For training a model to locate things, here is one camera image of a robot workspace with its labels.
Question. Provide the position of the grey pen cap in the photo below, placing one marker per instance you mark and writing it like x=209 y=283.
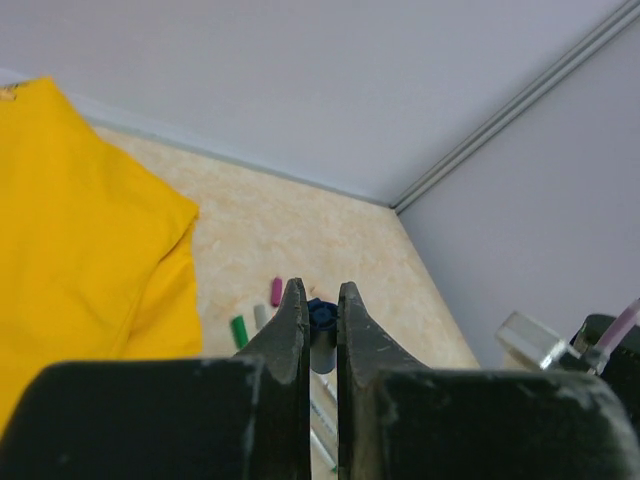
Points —
x=261 y=316

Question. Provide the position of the green pen cap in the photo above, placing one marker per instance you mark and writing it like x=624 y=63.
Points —
x=239 y=332

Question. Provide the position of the navy pen cap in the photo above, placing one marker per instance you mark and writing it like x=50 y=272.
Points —
x=323 y=318

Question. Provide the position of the yellow printed t-shirt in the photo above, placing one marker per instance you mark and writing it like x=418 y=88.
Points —
x=96 y=251

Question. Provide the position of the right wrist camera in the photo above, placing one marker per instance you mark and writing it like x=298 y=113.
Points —
x=530 y=345

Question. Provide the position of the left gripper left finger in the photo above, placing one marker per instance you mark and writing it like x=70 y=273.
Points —
x=246 y=416

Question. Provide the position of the green cap marker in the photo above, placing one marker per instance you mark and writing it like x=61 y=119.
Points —
x=323 y=440

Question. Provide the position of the magenta pen cap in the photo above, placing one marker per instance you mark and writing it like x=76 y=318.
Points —
x=276 y=292

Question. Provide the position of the grey cap marker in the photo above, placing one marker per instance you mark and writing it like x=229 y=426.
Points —
x=324 y=418

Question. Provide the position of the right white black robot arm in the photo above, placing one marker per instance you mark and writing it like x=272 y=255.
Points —
x=622 y=370

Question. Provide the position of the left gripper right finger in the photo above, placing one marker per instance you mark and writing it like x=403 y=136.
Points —
x=399 y=419

